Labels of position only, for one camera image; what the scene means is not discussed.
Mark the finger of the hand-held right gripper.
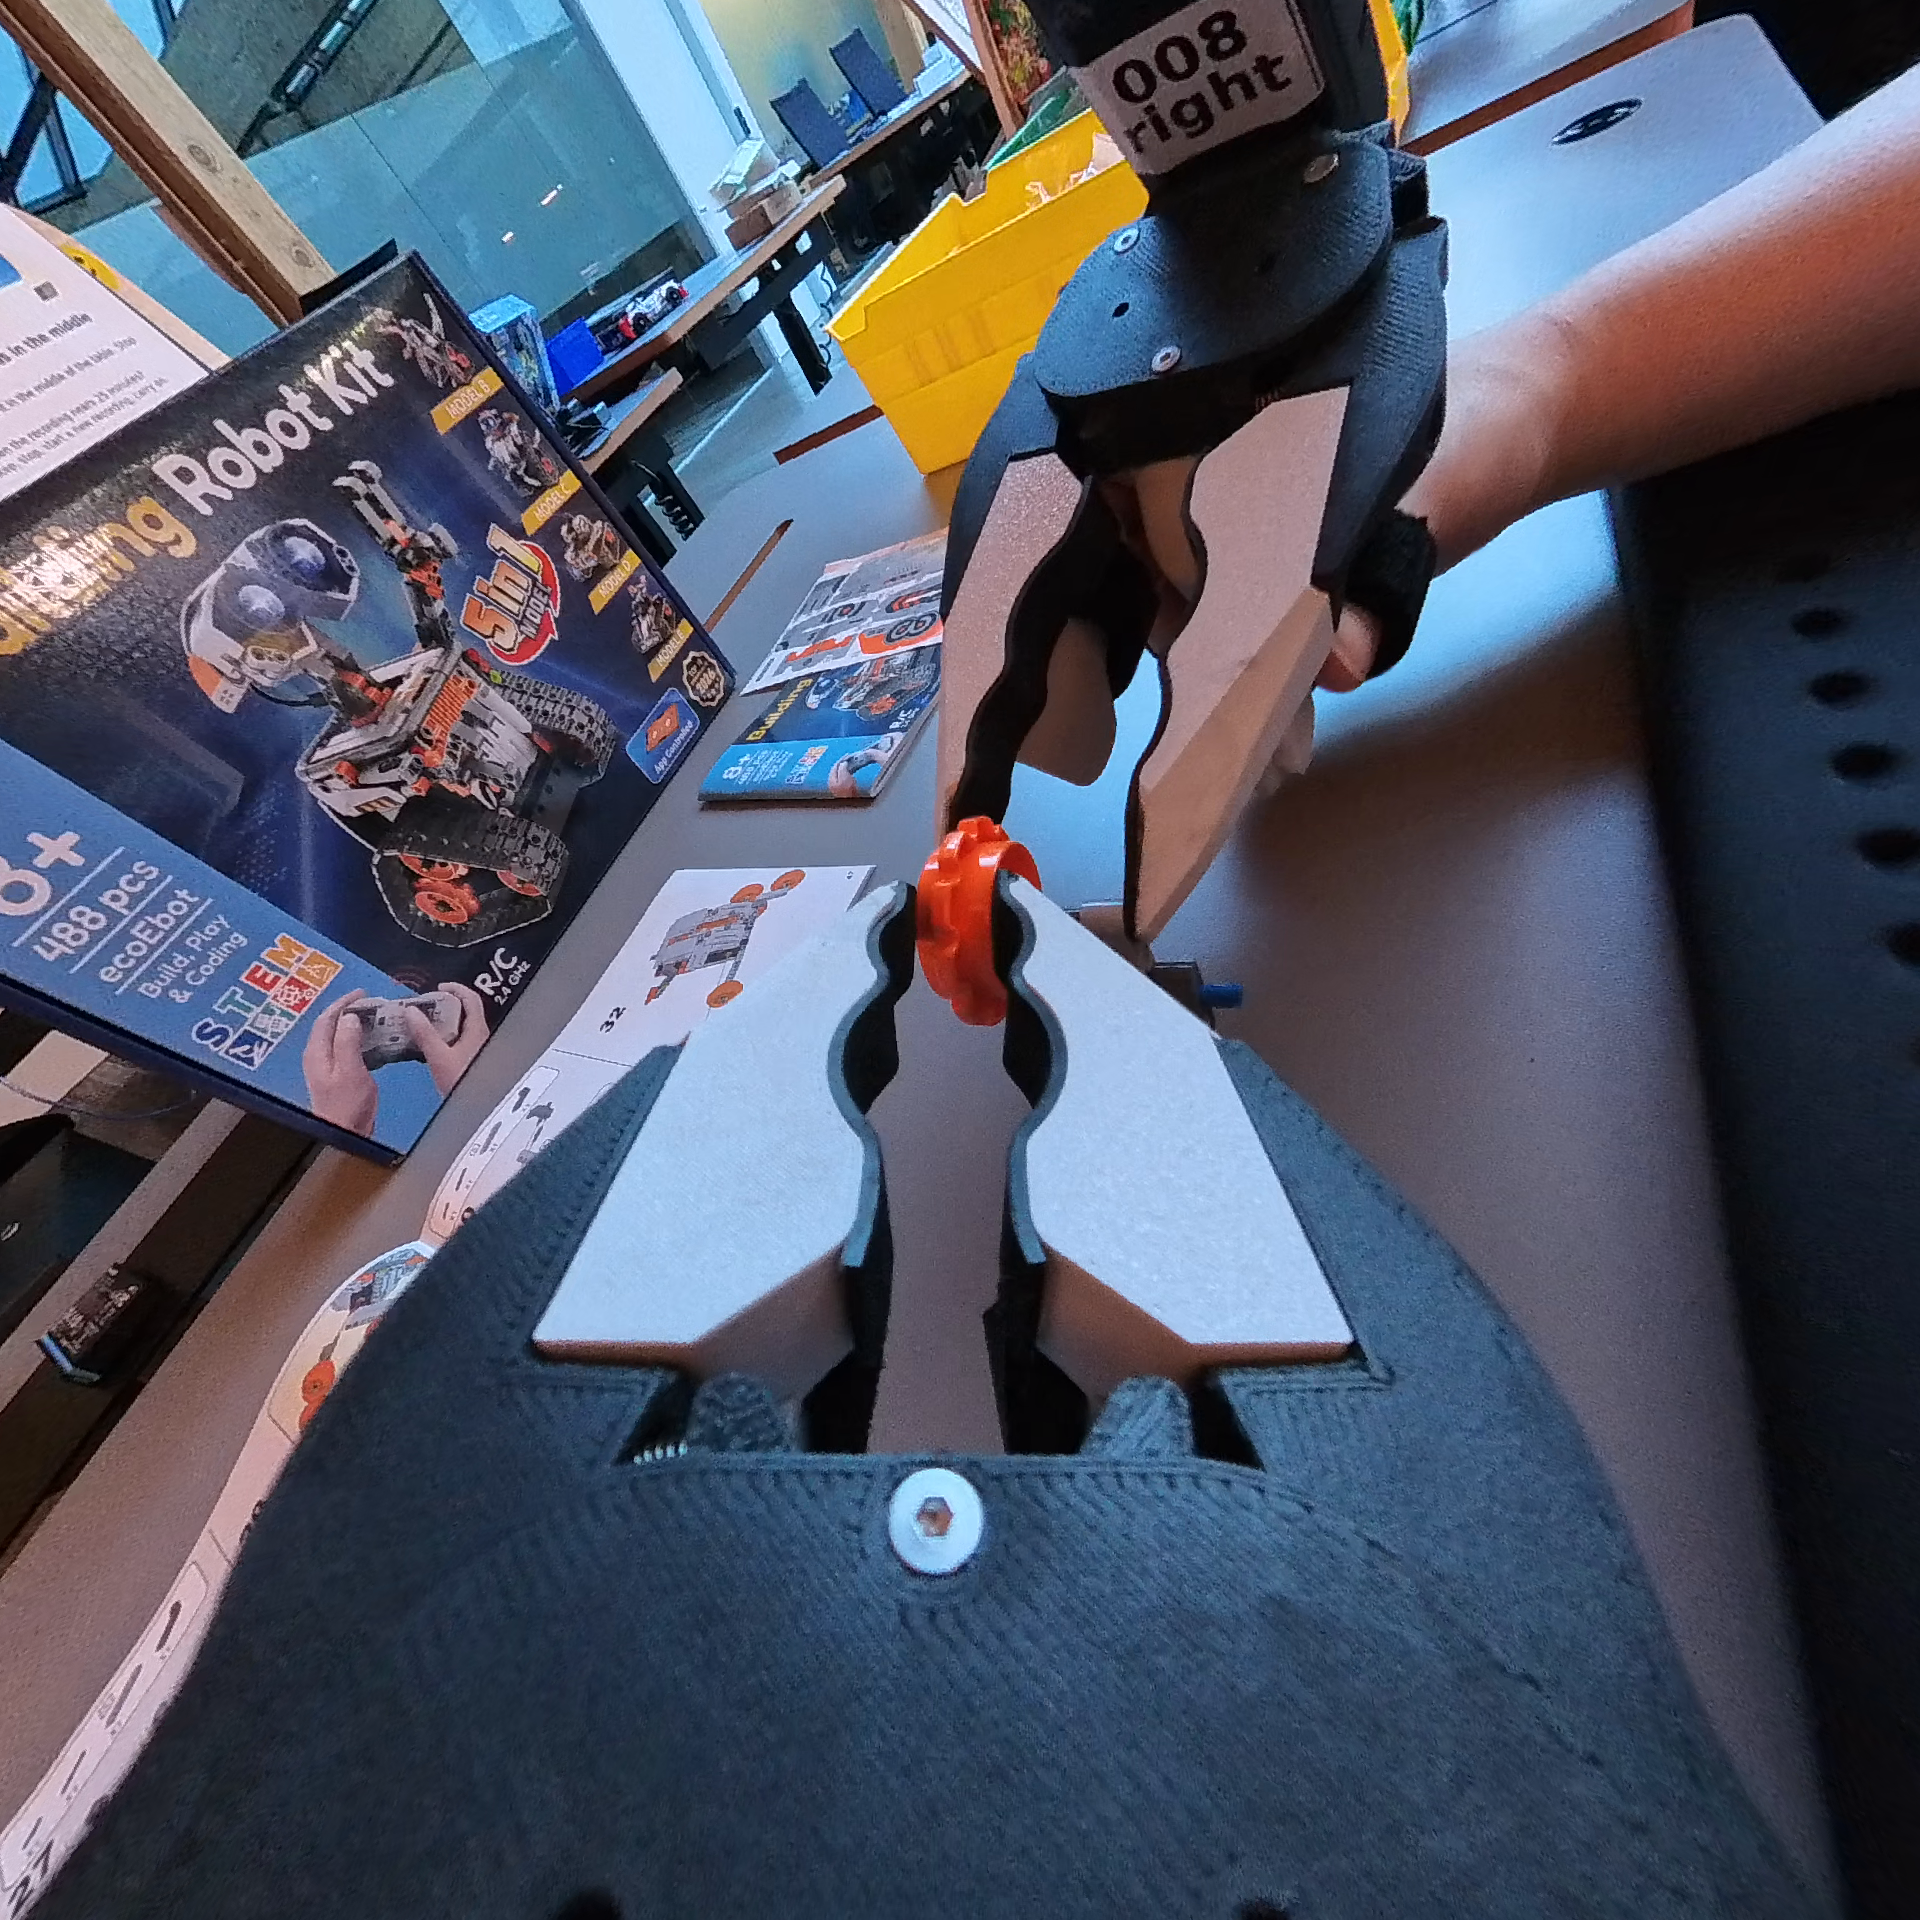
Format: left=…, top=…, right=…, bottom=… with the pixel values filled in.
left=933, top=448, right=1093, bottom=846
left=1124, top=384, right=1356, bottom=942

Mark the orange wheel grey beam assembly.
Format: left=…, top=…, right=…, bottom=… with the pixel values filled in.
left=912, top=814, right=1249, bottom=1040

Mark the grey desk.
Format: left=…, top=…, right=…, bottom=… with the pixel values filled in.
left=0, top=15, right=1920, bottom=1920

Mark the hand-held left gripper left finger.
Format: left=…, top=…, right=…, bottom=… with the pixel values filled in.
left=531, top=881, right=917, bottom=1452

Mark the person's right hand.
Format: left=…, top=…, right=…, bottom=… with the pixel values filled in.
left=1254, top=333, right=1566, bottom=800

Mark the yellow plastic bin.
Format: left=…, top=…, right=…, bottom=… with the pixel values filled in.
left=822, top=0, right=1414, bottom=477

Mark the printed sticker sheet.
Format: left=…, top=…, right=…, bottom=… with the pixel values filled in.
left=739, top=527, right=952, bottom=702

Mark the clear plastic bag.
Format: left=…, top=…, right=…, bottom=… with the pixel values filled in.
left=1023, top=132, right=1129, bottom=208

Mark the blue closed booklet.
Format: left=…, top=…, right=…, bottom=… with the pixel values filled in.
left=697, top=656, right=941, bottom=807

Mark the person's right forearm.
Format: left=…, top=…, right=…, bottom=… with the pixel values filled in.
left=1507, top=103, right=1920, bottom=513

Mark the white printed paper sheet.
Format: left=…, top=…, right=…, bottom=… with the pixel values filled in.
left=0, top=198, right=230, bottom=508

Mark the blue robot kit box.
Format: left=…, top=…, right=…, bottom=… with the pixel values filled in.
left=0, top=249, right=740, bottom=1167

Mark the small black device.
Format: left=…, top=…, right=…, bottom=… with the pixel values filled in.
left=37, top=1264, right=156, bottom=1375

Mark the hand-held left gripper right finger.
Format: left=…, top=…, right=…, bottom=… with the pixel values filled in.
left=987, top=875, right=1360, bottom=1452

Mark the toy car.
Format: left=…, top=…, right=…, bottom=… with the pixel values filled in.
left=583, top=273, right=695, bottom=342

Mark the open white instruction booklet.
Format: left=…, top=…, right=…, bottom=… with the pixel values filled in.
left=0, top=864, right=881, bottom=1910

